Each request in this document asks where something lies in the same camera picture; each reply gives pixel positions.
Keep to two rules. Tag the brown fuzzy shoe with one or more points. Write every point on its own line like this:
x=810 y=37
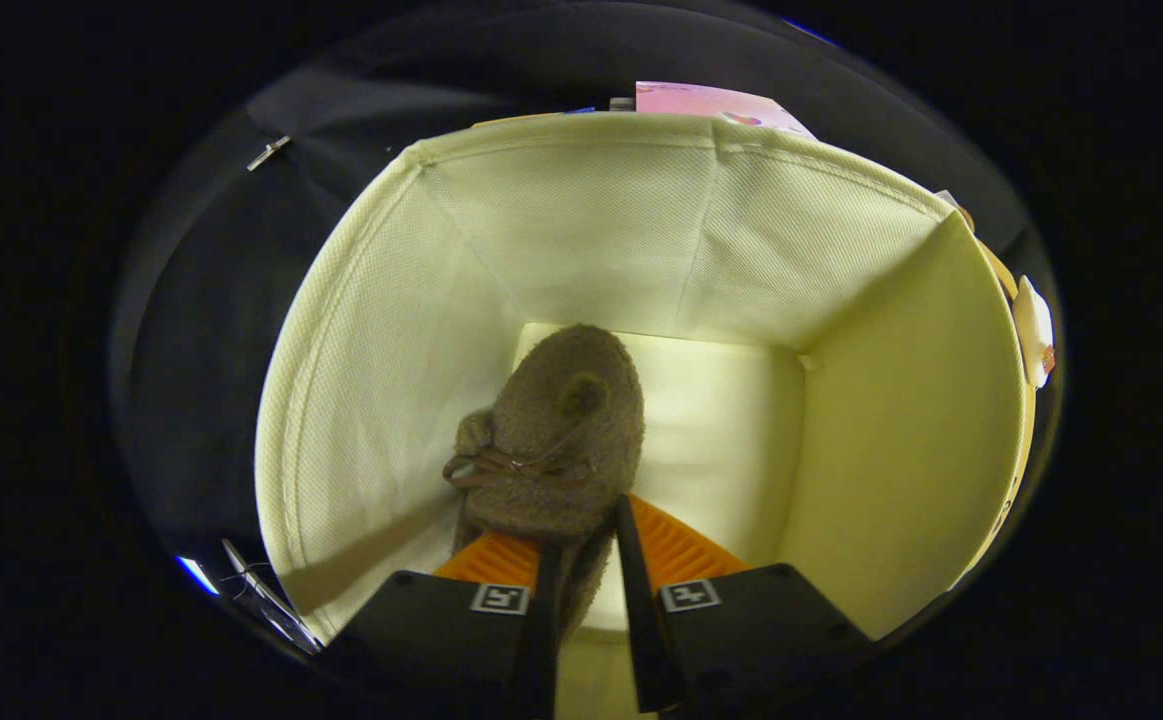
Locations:
x=551 y=430

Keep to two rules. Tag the silver clip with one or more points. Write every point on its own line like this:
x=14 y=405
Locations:
x=268 y=152

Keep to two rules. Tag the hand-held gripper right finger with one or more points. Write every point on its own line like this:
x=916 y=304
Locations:
x=646 y=630

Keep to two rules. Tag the white soft toy red label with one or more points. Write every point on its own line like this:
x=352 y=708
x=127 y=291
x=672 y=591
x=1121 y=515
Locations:
x=1033 y=330

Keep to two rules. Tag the pink book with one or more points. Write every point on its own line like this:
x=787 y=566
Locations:
x=711 y=100

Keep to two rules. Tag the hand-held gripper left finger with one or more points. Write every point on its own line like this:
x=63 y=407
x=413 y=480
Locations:
x=538 y=640

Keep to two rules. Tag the green fabric storage box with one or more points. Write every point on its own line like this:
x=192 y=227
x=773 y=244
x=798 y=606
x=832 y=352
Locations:
x=421 y=300

